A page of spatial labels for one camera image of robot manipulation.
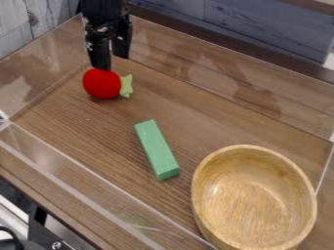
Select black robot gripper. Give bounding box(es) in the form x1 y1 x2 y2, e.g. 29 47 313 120
80 0 132 70

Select red plush strawberry toy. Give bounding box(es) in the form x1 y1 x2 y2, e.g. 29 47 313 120
82 68 133 100

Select clear acrylic tray walls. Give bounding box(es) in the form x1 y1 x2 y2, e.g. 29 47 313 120
0 19 334 250

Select green rectangular block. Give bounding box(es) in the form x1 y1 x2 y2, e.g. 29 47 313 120
134 120 180 181

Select round wooden bowl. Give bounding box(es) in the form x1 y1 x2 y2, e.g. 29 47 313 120
190 145 316 250

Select black table leg bracket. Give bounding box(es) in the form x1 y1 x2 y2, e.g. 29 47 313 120
27 206 74 250

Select black cable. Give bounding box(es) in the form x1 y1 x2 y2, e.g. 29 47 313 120
0 226 27 250

